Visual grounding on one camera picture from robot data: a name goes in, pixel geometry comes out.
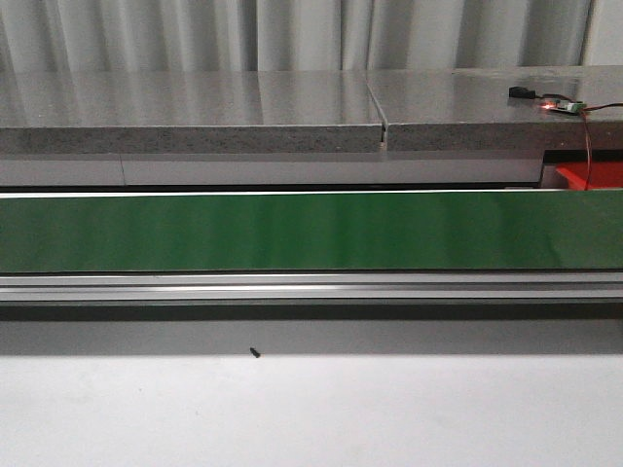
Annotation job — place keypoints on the green conveyor belt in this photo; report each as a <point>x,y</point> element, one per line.
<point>349,231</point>

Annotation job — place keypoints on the black plug connector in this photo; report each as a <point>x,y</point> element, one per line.
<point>522,93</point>

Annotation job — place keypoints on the small green circuit board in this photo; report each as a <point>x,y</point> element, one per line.
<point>564,106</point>

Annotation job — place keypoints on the red plastic tray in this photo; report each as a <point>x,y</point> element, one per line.
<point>602,175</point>

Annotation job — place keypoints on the white corrugated curtain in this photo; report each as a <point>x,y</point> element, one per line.
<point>306,35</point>

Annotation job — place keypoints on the aluminium conveyor frame rail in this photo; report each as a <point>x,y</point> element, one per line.
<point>315,287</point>

